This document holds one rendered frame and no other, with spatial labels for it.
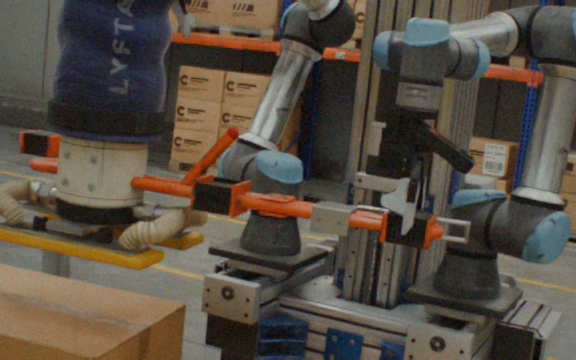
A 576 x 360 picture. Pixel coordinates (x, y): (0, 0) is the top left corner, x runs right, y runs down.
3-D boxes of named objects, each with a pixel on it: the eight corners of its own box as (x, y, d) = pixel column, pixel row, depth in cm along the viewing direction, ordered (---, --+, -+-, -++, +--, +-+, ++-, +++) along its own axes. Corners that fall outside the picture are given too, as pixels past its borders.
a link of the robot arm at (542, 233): (507, 253, 189) (558, 12, 185) (566, 270, 178) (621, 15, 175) (478, 251, 181) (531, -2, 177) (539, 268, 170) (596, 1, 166)
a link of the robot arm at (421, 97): (445, 87, 148) (439, 87, 140) (441, 113, 149) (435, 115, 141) (402, 81, 150) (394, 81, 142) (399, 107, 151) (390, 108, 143)
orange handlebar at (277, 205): (-21, 165, 170) (-20, 147, 169) (59, 153, 198) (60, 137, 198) (439, 247, 144) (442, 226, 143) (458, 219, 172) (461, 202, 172)
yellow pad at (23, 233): (-21, 236, 158) (-19, 210, 157) (10, 228, 167) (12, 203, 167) (139, 271, 148) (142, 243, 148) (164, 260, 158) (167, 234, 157)
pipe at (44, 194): (-13, 216, 159) (-11, 187, 158) (58, 199, 183) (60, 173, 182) (146, 249, 150) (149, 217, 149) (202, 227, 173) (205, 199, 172)
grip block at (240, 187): (187, 211, 155) (190, 178, 154) (208, 203, 164) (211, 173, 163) (230, 219, 152) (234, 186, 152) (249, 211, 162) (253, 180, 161)
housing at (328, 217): (307, 230, 150) (311, 205, 149) (318, 224, 156) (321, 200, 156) (346, 237, 148) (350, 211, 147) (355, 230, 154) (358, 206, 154)
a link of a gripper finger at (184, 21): (207, 33, 198) (190, 0, 199) (194, 32, 193) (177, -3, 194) (197, 40, 200) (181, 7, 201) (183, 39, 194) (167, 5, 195)
